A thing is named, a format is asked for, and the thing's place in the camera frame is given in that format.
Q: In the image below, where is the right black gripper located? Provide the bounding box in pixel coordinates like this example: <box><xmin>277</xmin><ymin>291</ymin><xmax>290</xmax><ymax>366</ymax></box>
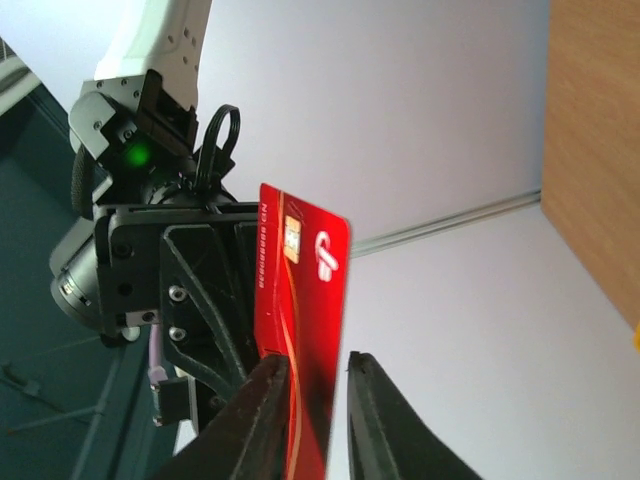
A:
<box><xmin>95</xmin><ymin>202</ymin><xmax>258</xmax><ymax>428</ymax></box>

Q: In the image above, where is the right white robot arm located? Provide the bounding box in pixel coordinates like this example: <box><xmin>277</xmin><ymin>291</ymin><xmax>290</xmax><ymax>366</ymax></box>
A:
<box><xmin>50</xmin><ymin>1</ymin><xmax>258</xmax><ymax>430</ymax></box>

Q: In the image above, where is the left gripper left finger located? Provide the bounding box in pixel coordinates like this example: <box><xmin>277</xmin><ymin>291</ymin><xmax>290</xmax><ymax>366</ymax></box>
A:
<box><xmin>154</xmin><ymin>355</ymin><xmax>290</xmax><ymax>480</ymax></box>

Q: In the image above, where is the red credit card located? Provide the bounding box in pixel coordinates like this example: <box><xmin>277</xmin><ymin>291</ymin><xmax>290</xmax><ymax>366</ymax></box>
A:
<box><xmin>254</xmin><ymin>184</ymin><xmax>351</xmax><ymax>479</ymax></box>

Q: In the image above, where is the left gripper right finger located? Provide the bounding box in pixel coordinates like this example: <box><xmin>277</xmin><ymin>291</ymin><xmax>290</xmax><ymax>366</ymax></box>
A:
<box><xmin>347</xmin><ymin>351</ymin><xmax>480</xmax><ymax>479</ymax></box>

